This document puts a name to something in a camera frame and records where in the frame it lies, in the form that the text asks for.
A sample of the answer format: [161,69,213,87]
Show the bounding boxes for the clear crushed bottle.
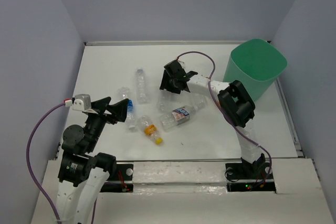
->
[191,93,207,110]

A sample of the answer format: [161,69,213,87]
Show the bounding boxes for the blue label clear bottle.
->
[118,87,136,132]

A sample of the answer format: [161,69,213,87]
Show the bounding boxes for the purple cable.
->
[26,100,73,222]
[176,50,272,188]

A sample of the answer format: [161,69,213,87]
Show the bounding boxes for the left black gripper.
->
[85,95,130,151]

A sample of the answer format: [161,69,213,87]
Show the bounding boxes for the white foam strip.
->
[132,161,227,195]

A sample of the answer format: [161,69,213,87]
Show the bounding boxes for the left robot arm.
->
[56,94,129,223]

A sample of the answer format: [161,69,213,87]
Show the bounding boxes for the clear ribbed bottle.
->
[135,68,149,104]

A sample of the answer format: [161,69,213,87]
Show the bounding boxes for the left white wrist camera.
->
[72,94,93,113]

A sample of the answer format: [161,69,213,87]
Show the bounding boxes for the white blue label bottle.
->
[160,105,199,131]

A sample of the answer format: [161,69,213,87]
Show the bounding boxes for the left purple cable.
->
[26,100,73,222]

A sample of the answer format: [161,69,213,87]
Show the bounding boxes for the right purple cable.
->
[176,50,272,188]

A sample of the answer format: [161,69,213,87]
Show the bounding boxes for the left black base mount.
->
[100,163,134,193]

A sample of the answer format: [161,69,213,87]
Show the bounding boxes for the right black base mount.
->
[224,162,276,193]

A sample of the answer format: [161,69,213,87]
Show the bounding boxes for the yellow cap orange label bottle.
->
[137,115,163,145]

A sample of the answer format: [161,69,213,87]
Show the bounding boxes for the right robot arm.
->
[160,60,265,178]

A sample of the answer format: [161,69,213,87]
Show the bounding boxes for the green plastic bin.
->
[223,39,288,101]

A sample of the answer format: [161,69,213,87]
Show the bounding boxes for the clear bottle white cap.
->
[156,90,173,113]

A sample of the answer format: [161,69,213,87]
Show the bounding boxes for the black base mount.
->
[224,162,276,193]
[100,163,134,193]

